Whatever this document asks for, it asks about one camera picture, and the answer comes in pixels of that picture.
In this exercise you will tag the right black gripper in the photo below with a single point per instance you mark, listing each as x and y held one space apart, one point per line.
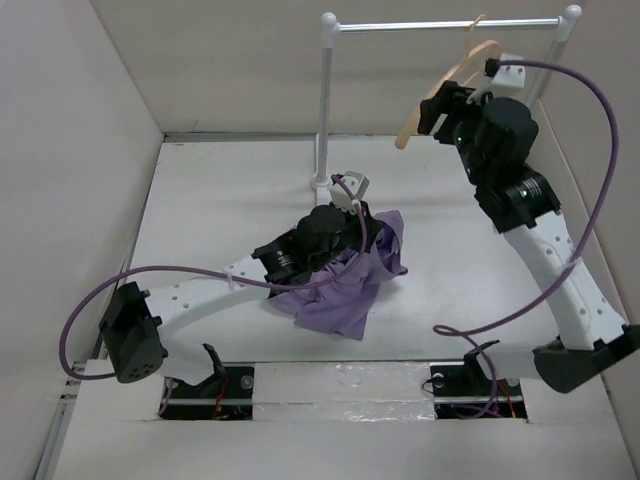
450 98

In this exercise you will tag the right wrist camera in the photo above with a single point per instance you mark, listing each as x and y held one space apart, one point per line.
503 80

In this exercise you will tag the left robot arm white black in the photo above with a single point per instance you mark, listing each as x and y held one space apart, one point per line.
139 328

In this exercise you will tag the white clothes rack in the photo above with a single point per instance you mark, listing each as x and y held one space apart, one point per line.
562 25

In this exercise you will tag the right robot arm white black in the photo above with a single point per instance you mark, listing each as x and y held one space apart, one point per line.
592 336

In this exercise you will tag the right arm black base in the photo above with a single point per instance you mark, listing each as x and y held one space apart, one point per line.
461 390

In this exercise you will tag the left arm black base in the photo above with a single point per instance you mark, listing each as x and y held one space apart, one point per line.
227 395

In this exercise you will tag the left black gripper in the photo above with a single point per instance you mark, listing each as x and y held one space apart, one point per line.
356 221

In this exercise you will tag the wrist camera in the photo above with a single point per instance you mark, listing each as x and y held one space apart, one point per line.
503 80
347 187

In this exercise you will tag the purple t shirt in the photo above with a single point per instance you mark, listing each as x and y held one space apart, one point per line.
342 307

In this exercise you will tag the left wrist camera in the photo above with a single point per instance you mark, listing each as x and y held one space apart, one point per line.
347 187

